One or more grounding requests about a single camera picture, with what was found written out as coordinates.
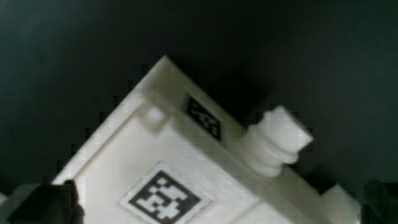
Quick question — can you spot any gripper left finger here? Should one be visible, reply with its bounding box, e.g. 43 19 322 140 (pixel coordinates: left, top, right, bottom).
5 180 80 224

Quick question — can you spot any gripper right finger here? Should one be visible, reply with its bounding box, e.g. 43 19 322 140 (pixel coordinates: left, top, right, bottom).
361 180 398 224

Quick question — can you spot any white cabinet door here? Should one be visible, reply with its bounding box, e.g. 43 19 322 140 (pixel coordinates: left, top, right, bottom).
57 60 361 224

